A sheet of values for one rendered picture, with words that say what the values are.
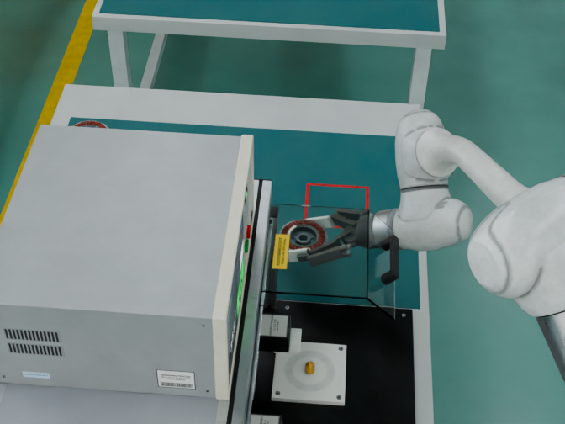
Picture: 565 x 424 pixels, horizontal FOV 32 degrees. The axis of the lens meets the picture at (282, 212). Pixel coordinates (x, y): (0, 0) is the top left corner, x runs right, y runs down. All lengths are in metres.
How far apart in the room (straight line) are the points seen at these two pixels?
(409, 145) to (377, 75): 2.16
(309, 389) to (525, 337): 1.32
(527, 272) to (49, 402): 0.79
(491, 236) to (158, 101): 1.53
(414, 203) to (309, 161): 0.60
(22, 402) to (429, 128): 0.98
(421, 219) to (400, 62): 2.29
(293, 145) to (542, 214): 1.26
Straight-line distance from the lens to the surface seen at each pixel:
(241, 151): 1.77
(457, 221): 2.06
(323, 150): 2.66
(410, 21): 3.19
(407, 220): 2.09
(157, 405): 1.67
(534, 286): 1.52
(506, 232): 1.49
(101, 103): 2.85
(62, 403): 1.69
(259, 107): 2.80
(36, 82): 4.25
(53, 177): 1.76
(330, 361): 2.14
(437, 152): 2.03
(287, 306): 2.24
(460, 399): 3.09
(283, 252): 1.95
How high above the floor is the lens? 2.47
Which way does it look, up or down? 44 degrees down
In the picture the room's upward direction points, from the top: 1 degrees clockwise
